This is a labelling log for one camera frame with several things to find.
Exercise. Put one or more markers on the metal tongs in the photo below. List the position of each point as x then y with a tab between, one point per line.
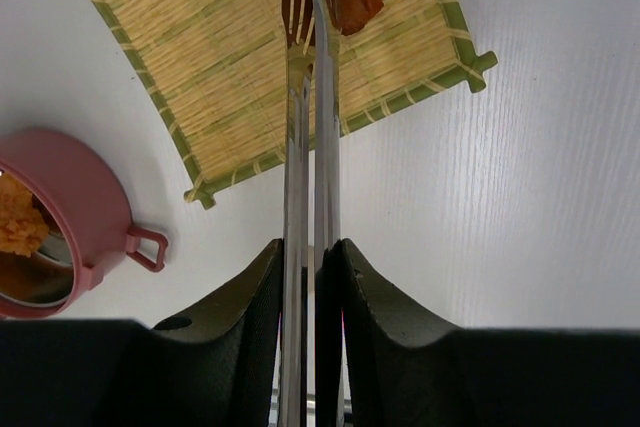
311	385

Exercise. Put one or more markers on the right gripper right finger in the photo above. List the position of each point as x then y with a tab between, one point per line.
407	366

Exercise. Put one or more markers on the pink steel-lined pot with handles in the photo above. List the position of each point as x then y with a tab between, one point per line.
91	228

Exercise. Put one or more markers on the orange fried food piece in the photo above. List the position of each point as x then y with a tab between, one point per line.
23	228

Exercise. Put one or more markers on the bamboo serving mat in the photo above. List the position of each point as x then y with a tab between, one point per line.
215	71

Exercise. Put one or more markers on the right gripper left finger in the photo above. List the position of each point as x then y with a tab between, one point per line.
211	364

